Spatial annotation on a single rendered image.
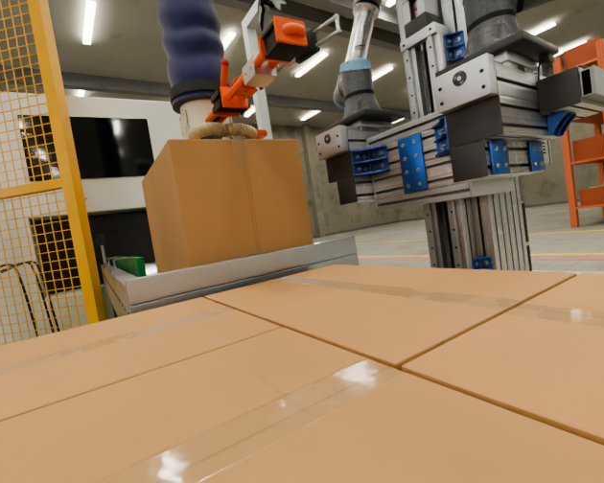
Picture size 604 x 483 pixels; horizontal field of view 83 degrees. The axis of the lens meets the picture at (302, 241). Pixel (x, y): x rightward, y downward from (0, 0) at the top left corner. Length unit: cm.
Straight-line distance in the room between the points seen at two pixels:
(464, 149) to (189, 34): 96
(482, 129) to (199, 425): 87
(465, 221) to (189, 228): 88
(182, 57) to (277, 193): 59
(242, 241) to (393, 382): 76
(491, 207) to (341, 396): 108
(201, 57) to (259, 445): 125
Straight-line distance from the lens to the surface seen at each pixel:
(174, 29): 142
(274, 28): 82
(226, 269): 93
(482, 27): 114
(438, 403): 27
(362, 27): 168
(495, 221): 131
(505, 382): 30
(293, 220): 107
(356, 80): 141
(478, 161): 97
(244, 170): 103
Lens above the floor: 68
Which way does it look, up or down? 3 degrees down
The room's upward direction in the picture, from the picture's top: 9 degrees counter-clockwise
